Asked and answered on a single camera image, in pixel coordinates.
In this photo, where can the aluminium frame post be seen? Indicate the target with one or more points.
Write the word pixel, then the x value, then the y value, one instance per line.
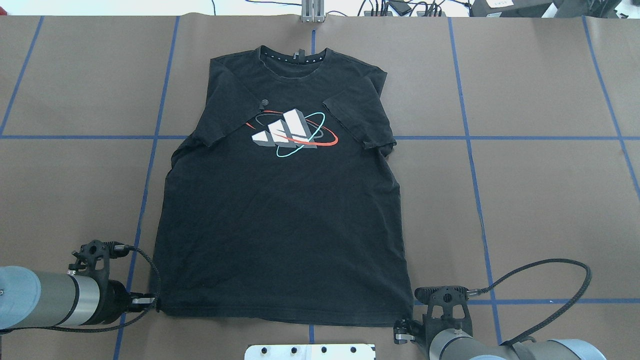
pixel 313 11

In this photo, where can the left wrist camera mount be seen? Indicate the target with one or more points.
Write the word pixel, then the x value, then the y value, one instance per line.
pixel 93 260

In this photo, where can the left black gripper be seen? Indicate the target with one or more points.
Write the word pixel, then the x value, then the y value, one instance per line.
pixel 116 296

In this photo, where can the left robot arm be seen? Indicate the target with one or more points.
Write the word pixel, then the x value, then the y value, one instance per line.
pixel 56 301

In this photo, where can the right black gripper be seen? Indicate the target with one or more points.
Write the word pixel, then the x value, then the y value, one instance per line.
pixel 419 334

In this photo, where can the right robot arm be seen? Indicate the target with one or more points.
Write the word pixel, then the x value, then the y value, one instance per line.
pixel 455 344

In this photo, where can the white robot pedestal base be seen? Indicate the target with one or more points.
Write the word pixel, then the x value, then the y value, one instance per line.
pixel 322 351

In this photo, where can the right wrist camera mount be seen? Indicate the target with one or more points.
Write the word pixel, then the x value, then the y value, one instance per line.
pixel 446 309

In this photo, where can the black power brick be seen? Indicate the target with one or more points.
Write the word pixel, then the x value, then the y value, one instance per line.
pixel 513 9

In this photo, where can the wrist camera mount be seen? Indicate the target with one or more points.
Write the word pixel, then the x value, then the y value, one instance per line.
pixel 446 309
pixel 93 260

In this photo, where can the black graphic t-shirt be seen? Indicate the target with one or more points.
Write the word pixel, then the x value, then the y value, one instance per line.
pixel 281 204

